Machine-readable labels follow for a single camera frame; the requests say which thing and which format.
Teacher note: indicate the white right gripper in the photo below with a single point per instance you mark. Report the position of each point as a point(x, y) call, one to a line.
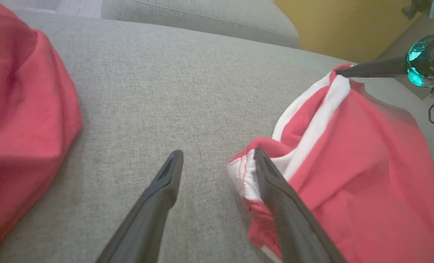
point(427, 58)

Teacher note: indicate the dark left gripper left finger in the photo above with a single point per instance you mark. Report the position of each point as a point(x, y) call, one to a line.
point(154, 208)

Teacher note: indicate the red white basketball jersey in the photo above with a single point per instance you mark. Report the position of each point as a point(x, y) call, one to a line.
point(19, 128)

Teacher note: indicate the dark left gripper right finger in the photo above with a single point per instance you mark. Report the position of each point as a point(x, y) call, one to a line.
point(290, 219)

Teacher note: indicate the large grey sofa seat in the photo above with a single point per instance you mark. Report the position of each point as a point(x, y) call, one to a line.
point(165, 91)

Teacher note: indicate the yellow sofa backrest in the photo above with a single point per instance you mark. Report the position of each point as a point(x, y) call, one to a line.
point(341, 25)

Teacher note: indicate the red shorts white trim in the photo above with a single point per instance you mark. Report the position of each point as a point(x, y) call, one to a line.
point(366, 164)

